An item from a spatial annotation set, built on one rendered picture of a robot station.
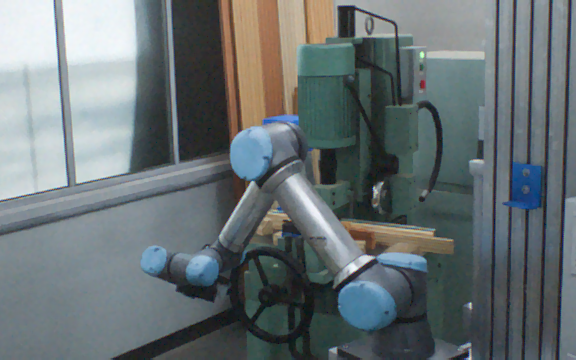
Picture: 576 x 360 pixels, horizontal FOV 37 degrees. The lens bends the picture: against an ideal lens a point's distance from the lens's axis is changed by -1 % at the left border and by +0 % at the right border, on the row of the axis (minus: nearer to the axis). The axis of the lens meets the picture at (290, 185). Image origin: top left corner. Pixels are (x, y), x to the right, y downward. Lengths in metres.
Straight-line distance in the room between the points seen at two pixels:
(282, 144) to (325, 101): 0.65
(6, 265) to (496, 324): 2.13
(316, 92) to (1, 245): 1.53
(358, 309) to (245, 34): 2.52
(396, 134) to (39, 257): 1.62
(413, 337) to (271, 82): 2.57
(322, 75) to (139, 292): 1.81
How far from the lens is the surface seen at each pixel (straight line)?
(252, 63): 4.23
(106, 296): 3.92
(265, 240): 2.73
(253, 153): 1.92
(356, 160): 2.74
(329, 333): 2.64
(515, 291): 1.98
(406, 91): 2.84
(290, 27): 4.50
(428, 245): 2.58
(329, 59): 2.57
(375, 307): 1.85
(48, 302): 3.73
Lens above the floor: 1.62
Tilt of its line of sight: 12 degrees down
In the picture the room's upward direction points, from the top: 2 degrees counter-clockwise
